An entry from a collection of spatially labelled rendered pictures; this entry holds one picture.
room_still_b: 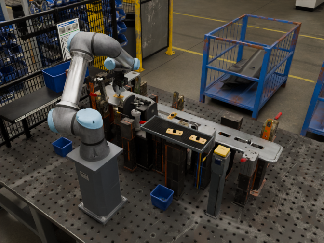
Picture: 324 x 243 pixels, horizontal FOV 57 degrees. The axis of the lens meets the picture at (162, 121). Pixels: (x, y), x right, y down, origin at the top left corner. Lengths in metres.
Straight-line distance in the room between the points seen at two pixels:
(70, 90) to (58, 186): 0.74
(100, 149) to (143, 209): 0.50
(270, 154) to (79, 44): 1.18
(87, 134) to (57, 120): 0.16
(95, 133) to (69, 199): 0.61
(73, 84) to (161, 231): 0.89
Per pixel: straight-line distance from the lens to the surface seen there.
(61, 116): 1.50
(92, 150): 1.50
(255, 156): 1.65
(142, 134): 1.90
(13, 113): 2.20
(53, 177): 2.11
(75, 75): 1.56
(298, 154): 2.36
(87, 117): 1.43
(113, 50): 1.60
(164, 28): 5.47
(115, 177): 1.66
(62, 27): 2.50
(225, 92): 4.12
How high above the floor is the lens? 2.09
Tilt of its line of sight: 34 degrees down
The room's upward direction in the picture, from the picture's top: straight up
